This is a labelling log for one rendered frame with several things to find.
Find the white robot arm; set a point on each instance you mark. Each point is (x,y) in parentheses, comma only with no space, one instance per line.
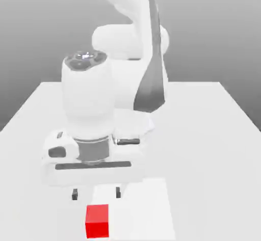
(87,94)

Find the small red cube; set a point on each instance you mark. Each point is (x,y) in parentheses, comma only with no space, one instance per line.
(97,222)

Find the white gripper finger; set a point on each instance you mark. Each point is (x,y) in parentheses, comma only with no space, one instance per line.
(74,194)
(118,192)

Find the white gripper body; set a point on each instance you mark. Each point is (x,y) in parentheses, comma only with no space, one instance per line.
(91,174)

